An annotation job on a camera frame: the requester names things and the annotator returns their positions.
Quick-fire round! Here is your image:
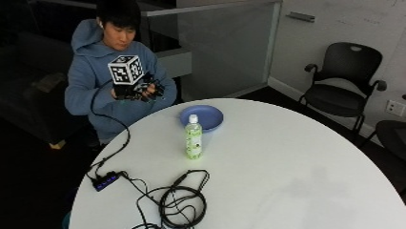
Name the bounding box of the blue plate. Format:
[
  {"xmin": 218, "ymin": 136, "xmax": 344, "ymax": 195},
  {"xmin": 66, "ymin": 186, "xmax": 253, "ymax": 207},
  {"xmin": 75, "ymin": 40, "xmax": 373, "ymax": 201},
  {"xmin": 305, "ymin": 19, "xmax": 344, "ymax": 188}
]
[{"xmin": 179, "ymin": 105, "xmax": 226, "ymax": 134}]

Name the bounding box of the glass partition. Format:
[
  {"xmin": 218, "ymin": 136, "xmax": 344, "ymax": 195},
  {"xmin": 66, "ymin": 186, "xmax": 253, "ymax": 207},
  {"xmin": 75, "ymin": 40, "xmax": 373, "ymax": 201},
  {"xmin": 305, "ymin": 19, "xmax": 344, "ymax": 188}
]
[{"xmin": 142, "ymin": 0, "xmax": 285, "ymax": 103}]

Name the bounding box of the black armchair with handle hole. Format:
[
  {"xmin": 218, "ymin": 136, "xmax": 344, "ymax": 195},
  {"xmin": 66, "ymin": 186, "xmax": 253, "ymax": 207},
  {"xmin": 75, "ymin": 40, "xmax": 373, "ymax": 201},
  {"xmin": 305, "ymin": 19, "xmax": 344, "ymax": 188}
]
[{"xmin": 297, "ymin": 41, "xmax": 389, "ymax": 136}]

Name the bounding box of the black chair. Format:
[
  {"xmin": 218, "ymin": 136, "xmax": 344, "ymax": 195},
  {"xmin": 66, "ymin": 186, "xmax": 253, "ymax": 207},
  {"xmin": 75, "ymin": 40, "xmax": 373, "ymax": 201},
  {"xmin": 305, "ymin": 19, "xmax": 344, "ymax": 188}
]
[{"xmin": 365, "ymin": 119, "xmax": 406, "ymax": 164}]

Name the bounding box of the grey door handle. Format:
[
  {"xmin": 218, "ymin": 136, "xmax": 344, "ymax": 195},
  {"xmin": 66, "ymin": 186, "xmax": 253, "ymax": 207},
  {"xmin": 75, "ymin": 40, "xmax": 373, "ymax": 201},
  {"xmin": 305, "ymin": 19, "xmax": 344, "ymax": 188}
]
[{"xmin": 284, "ymin": 11, "xmax": 317, "ymax": 24}]

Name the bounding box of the white wall outlet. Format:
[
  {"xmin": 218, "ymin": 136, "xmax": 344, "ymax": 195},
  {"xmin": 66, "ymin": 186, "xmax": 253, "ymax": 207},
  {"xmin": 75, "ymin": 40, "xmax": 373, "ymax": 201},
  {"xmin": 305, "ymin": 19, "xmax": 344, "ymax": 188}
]
[{"xmin": 385, "ymin": 99, "xmax": 406, "ymax": 117}]

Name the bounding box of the black hub with blue lights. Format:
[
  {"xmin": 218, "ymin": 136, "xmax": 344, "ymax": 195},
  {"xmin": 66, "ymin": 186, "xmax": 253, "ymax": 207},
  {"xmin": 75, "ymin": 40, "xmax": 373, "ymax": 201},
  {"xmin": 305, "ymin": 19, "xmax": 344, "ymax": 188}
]
[{"xmin": 92, "ymin": 171, "xmax": 123, "ymax": 193}]

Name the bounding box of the coiled black cable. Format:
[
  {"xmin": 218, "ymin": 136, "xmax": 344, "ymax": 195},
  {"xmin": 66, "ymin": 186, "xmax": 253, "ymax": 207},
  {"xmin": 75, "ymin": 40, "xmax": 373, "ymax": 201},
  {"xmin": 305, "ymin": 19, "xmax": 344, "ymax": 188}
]
[{"xmin": 120, "ymin": 169, "xmax": 212, "ymax": 229}]

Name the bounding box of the the person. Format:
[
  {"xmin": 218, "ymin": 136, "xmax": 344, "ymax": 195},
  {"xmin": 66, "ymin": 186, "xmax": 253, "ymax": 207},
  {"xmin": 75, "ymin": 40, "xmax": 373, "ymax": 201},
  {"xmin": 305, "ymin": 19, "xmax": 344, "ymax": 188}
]
[{"xmin": 64, "ymin": 0, "xmax": 179, "ymax": 146}]

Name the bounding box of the white marker cube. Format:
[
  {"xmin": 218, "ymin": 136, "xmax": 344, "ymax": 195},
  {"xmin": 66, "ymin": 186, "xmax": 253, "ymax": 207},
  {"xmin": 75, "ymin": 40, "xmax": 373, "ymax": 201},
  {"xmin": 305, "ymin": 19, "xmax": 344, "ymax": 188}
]
[{"xmin": 107, "ymin": 54, "xmax": 147, "ymax": 86}]

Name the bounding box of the green bottle with white cap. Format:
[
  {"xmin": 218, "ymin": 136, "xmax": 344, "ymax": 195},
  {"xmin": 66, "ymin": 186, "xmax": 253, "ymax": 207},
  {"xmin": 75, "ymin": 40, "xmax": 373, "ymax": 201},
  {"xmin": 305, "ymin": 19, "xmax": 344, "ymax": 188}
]
[{"xmin": 184, "ymin": 114, "xmax": 204, "ymax": 160}]

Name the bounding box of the black glove cable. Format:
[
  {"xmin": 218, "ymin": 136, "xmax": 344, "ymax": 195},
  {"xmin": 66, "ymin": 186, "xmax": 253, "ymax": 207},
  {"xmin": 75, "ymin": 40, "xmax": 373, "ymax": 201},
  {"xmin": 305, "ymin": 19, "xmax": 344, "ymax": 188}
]
[{"xmin": 86, "ymin": 79, "xmax": 132, "ymax": 181}]

